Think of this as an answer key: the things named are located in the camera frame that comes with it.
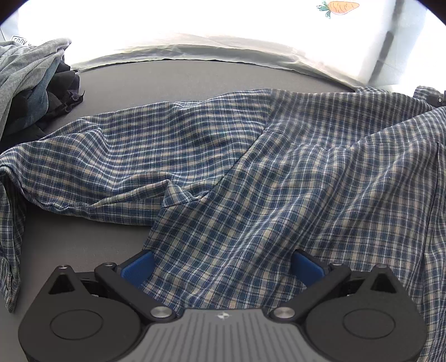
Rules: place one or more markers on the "white printed sheet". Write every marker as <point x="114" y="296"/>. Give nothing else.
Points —
<point x="223" y="31"/>

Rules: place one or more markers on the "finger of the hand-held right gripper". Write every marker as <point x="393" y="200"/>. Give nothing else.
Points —
<point x="432" y="97"/>

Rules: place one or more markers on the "blue plaid shirt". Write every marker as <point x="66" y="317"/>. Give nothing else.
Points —
<point x="278" y="174"/>

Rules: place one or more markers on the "pile of dark clothes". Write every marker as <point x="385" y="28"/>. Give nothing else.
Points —
<point x="24" y="69"/>

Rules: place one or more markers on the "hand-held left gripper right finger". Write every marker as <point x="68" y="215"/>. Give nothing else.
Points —
<point x="308" y="269"/>

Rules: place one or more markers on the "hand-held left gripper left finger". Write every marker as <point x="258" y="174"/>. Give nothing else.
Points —
<point x="139" y="269"/>

